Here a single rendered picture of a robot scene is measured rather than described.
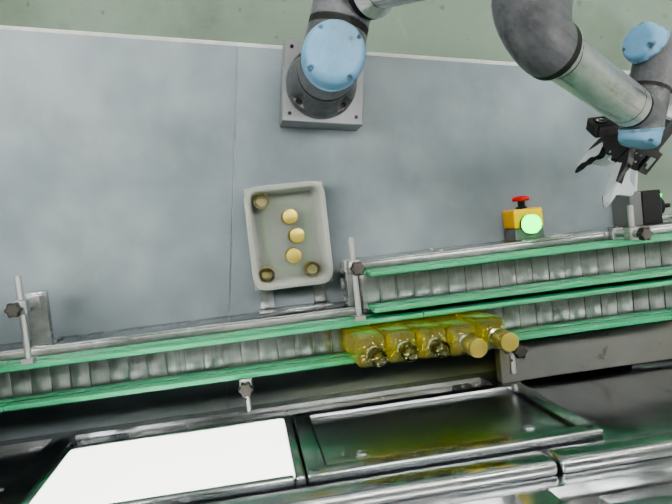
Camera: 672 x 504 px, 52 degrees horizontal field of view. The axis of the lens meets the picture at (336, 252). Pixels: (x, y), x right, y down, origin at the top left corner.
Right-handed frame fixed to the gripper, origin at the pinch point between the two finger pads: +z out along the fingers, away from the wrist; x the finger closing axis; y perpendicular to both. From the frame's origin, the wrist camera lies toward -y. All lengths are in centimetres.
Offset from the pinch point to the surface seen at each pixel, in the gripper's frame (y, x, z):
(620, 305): 20.8, -8.0, 18.7
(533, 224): -2.5, 3.8, 13.3
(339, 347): -35, -12, 49
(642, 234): 10.3, -10.3, 0.9
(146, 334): -73, -10, 62
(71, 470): -80, -41, 68
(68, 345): -87, -12, 69
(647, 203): 22.4, 8.2, -0.3
